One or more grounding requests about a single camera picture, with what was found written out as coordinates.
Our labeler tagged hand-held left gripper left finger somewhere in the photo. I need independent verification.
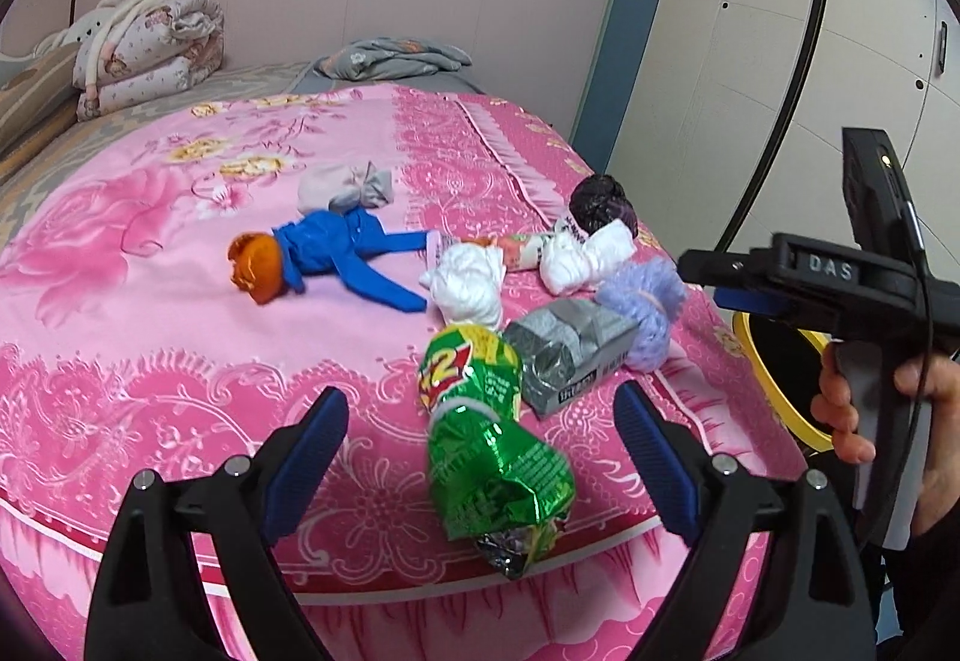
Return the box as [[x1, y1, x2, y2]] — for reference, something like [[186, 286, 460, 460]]
[[86, 387, 351, 661]]

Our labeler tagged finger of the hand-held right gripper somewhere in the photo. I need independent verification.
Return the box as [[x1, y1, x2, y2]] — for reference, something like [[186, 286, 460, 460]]
[[679, 246, 781, 287], [712, 286, 833, 336]]

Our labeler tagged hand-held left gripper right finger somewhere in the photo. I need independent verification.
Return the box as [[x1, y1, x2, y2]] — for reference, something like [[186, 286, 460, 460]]
[[613, 380, 878, 661]]

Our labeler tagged yellow rimmed trash bin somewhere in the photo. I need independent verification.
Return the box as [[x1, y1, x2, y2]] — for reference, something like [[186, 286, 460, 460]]
[[726, 310, 835, 456]]

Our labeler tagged lavender fluffy ball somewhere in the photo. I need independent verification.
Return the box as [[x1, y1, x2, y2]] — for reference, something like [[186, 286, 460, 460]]
[[596, 256, 689, 373]]

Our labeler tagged black plastic bag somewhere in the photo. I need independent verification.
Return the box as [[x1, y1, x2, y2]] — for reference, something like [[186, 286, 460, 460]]
[[568, 173, 638, 238]]

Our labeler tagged green snack bag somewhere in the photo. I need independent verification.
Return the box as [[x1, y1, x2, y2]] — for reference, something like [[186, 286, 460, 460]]
[[416, 322, 577, 581]]

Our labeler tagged blue cloth garment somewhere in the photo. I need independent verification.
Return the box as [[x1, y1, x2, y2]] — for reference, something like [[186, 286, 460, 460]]
[[271, 207, 443, 315]]

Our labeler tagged grey cloth bundle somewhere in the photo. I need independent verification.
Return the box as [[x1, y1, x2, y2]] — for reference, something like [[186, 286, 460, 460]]
[[298, 161, 396, 216]]

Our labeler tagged person's right hand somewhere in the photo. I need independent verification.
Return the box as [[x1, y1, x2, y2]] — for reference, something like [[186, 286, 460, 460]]
[[810, 346, 960, 542]]

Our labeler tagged crumpled silver grey packet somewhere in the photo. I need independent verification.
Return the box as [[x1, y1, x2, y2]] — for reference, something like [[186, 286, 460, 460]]
[[501, 299, 638, 418]]

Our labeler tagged red and white wrapper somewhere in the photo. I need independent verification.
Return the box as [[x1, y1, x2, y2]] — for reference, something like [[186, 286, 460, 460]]
[[480, 232, 556, 272]]

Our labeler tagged pink floral blanket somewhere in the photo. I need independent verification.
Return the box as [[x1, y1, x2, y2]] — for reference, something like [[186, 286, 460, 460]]
[[0, 83, 811, 661]]

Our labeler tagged white wardrobe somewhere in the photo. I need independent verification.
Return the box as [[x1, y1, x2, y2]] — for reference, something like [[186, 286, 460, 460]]
[[577, 0, 960, 302]]

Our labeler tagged grey crumpled quilt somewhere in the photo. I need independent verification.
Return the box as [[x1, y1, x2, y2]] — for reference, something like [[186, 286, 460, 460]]
[[315, 37, 473, 81]]

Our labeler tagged folded floral quilt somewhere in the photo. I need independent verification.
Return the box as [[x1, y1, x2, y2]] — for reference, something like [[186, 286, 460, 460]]
[[71, 0, 226, 122]]

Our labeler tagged brown striped pillow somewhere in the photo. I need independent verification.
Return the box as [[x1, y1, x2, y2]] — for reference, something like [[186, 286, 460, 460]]
[[0, 42, 82, 167]]

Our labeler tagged white perforated plastic object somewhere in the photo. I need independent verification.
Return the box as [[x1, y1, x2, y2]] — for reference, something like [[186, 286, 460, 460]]
[[0, 5, 117, 62]]

